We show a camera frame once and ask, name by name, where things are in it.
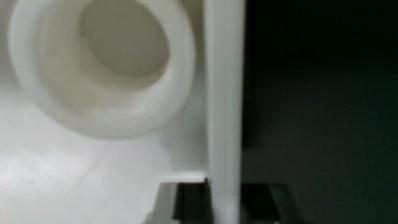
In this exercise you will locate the white square table top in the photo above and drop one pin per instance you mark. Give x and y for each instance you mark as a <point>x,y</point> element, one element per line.
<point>120,107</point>

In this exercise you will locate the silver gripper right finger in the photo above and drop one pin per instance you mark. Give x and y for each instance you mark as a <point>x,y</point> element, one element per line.
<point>269,206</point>

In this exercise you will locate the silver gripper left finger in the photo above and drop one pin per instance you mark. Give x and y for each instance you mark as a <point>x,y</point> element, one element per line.
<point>180,204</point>

